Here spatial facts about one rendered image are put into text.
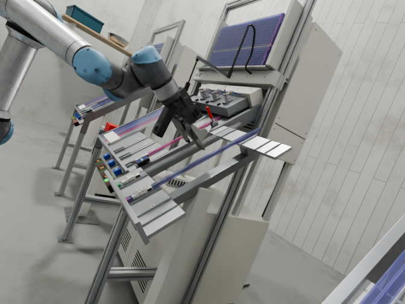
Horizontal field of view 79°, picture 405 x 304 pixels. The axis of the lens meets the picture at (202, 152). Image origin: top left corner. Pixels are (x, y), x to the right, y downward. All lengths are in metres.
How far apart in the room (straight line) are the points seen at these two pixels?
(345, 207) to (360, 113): 1.25
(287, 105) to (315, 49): 0.33
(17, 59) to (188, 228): 0.77
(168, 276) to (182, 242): 0.12
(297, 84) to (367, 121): 2.50
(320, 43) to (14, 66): 1.38
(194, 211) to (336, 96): 3.47
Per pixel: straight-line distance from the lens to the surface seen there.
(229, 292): 1.73
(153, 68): 0.75
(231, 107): 1.21
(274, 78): 1.27
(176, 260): 0.88
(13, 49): 1.03
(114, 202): 1.84
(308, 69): 1.52
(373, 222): 3.70
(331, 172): 3.80
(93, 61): 0.65
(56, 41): 0.75
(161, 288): 0.92
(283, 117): 1.41
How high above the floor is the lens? 0.98
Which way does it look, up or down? 4 degrees down
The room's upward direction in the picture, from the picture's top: 22 degrees clockwise
